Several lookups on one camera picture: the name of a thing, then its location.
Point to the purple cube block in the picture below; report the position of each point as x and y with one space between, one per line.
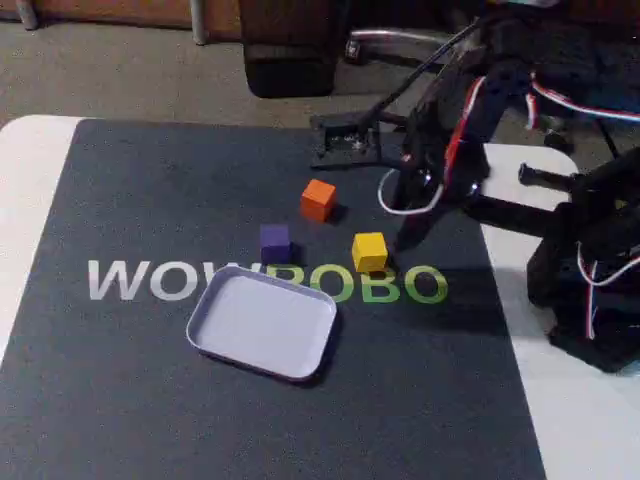
274 242

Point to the yellow cube block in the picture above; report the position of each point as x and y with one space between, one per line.
369 251

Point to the brown wooden panel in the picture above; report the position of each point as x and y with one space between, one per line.
115 10

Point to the black camera box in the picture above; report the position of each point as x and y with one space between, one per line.
340 122

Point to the black table clamp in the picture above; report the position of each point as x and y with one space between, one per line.
510 212

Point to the dark mat with logo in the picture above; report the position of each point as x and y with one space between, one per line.
200 410

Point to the grey metal leg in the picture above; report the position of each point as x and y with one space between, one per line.
199 20
27 12

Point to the dark bag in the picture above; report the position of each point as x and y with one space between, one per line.
290 50

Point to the orange cube block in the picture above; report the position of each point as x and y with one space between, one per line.
318 199

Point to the white rounded metal tray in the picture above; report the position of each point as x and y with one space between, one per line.
262 322

